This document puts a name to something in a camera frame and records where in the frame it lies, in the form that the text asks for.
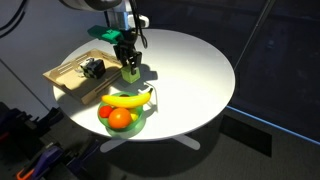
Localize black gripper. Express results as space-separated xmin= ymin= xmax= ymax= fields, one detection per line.
xmin=113 ymin=30 xmax=143 ymax=76

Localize light green toy block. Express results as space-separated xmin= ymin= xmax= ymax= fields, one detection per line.
xmin=120 ymin=64 xmax=141 ymax=85

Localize black white zebra block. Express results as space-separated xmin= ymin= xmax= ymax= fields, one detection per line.
xmin=79 ymin=57 xmax=107 ymax=80

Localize yellow toy banana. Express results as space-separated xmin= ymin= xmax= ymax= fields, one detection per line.
xmin=101 ymin=87 xmax=155 ymax=110

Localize yellow toy lemon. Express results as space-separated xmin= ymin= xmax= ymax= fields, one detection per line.
xmin=129 ymin=111 xmax=140 ymax=122

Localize red toy tomato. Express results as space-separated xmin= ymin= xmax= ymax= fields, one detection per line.
xmin=98 ymin=105 xmax=115 ymax=119

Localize orange toy fruit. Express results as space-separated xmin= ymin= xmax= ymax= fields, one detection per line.
xmin=107 ymin=107 xmax=133 ymax=130

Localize wooden box tray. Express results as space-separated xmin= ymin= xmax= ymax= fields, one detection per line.
xmin=42 ymin=47 xmax=125 ymax=106

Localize green translucent fruit bowl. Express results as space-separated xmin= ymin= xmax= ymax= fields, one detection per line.
xmin=96 ymin=91 xmax=147 ymax=133

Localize dark window mullion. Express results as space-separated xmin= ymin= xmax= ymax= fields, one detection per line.
xmin=232 ymin=0 xmax=278 ymax=72

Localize purple clamp orange tip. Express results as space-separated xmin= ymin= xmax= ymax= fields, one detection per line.
xmin=15 ymin=144 xmax=65 ymax=180

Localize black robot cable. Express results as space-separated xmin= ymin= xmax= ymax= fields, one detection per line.
xmin=129 ymin=0 xmax=150 ymax=51

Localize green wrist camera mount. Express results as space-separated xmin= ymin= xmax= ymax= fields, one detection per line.
xmin=86 ymin=24 xmax=123 ymax=45

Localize black wall cables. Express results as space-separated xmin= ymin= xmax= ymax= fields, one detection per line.
xmin=0 ymin=0 xmax=28 ymax=38

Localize blue window frame strip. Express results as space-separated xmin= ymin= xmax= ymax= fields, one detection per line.
xmin=225 ymin=105 xmax=320 ymax=147

